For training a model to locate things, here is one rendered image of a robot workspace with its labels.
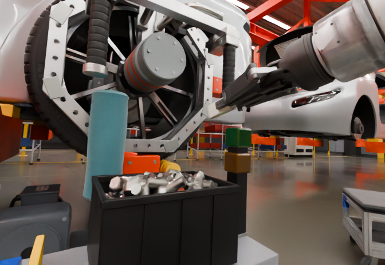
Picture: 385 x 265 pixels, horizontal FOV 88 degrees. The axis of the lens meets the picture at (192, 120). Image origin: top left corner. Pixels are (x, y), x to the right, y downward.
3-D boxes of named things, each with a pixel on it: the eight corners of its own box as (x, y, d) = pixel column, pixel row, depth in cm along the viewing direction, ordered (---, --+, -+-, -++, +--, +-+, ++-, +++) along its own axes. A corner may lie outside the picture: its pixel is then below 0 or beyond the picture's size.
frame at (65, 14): (201, 151, 83) (206, 26, 87) (211, 152, 78) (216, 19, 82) (38, 151, 55) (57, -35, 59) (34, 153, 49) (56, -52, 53)
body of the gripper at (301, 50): (329, 42, 31) (274, 71, 37) (303, 20, 25) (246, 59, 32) (345, 86, 28) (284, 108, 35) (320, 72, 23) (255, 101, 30)
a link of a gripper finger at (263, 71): (296, 74, 29) (277, 65, 26) (264, 89, 33) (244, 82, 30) (292, 60, 30) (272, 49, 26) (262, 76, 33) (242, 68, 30)
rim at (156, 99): (143, 160, 96) (188, 77, 111) (162, 167, 76) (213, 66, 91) (28, 102, 74) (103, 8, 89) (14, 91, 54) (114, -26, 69)
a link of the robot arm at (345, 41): (353, -23, 21) (298, 16, 26) (387, 50, 19) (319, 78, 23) (375, 12, 27) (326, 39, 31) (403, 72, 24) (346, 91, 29)
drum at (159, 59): (158, 97, 74) (161, 59, 75) (187, 86, 56) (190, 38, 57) (119, 90, 67) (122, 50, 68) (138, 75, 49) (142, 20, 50)
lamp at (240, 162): (237, 170, 43) (238, 151, 43) (251, 173, 40) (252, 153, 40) (223, 170, 41) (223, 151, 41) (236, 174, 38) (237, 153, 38)
